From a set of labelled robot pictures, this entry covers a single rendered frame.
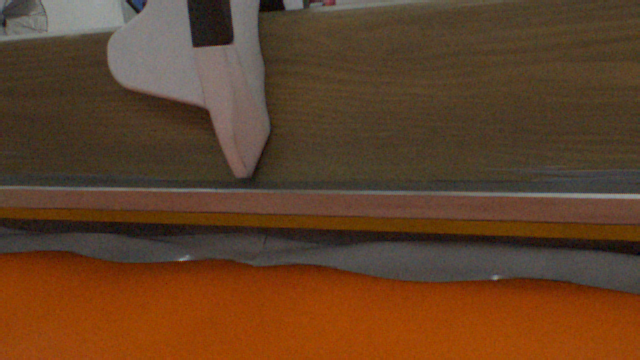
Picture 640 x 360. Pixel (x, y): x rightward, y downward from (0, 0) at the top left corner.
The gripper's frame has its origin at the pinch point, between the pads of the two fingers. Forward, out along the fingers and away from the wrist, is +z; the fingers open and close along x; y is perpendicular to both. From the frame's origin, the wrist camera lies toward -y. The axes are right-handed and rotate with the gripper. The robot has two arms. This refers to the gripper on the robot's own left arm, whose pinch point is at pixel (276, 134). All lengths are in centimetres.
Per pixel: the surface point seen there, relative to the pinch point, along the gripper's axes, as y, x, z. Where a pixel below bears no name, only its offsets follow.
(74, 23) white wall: 372, -422, -36
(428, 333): -6.8, 6.0, 5.2
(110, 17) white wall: 330, -422, -38
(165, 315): 2.2, 6.5, 5.0
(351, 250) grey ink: -3.2, 1.3, 4.6
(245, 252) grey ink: 1.5, 1.4, 4.8
